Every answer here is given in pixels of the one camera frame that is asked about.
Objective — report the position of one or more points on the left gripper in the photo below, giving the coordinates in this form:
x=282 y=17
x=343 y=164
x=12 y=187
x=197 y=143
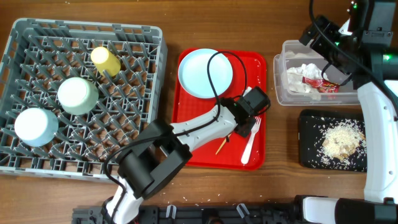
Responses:
x=247 y=131

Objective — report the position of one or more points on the wooden chopstick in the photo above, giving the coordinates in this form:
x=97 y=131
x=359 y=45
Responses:
x=226 y=139

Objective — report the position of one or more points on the red snack wrapper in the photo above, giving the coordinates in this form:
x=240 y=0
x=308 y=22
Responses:
x=322 y=85

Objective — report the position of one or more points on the white napkin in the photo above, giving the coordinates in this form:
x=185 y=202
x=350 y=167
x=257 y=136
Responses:
x=295 y=76

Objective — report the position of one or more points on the rice and food scraps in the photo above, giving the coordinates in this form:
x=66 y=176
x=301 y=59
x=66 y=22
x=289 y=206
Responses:
x=341 y=146

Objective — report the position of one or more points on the yellow plastic cup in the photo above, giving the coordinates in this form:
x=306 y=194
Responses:
x=104 y=60

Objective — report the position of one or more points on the mint green bowl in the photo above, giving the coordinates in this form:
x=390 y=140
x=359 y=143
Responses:
x=77 y=96

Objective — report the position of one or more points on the small light blue bowl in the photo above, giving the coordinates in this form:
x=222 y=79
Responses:
x=36 y=126

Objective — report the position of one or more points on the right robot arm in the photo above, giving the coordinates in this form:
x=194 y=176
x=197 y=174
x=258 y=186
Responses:
x=371 y=22

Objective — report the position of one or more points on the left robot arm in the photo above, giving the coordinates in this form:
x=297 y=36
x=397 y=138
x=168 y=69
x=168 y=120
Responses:
x=156 y=156

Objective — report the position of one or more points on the grey dishwasher rack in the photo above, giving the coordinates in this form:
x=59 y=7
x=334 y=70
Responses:
x=41 y=54

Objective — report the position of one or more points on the white plastic fork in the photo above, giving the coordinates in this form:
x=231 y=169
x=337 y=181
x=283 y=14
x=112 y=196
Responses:
x=247 y=151

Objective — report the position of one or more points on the red plastic tray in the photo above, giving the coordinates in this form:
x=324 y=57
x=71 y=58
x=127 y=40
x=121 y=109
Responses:
x=187 y=107

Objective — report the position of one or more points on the clear plastic bin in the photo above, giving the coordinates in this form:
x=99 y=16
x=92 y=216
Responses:
x=294 y=54

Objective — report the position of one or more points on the large light blue plate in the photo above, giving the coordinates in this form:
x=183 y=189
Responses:
x=193 y=77

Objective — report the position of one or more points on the black plastic tray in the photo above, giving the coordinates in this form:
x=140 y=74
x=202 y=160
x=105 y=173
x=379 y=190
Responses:
x=309 y=122

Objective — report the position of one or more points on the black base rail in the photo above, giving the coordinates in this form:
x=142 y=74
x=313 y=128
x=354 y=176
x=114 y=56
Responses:
x=267 y=213

